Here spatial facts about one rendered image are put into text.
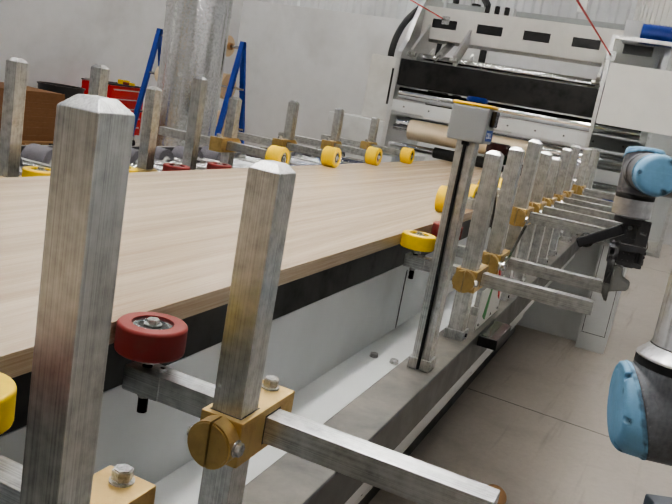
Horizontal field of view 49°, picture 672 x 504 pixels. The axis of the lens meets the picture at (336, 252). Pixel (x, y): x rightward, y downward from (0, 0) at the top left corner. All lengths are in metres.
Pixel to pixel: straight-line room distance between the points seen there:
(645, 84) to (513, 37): 0.89
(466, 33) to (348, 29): 7.25
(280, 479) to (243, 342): 0.31
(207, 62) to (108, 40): 5.23
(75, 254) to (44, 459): 0.15
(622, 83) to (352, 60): 7.94
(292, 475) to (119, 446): 0.23
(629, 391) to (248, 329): 0.70
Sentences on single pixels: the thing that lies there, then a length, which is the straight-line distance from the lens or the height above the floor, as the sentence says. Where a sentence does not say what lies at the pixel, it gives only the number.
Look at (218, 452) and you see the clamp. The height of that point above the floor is 0.84.
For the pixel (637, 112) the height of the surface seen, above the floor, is 1.37.
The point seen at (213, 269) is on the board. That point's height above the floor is 0.90.
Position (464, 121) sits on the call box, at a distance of 1.38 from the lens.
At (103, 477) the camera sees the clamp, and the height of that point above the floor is 0.86.
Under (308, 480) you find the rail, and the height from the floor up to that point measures 0.70.
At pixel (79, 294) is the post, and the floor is 1.04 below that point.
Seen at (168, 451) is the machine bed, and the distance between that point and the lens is 1.13.
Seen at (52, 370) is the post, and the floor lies 0.98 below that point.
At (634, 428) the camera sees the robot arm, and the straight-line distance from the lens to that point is 1.27.
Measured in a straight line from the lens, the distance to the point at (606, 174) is 4.41.
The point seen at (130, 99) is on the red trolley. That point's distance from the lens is 10.18.
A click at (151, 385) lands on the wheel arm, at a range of 0.88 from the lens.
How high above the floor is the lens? 1.20
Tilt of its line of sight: 12 degrees down
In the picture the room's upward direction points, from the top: 10 degrees clockwise
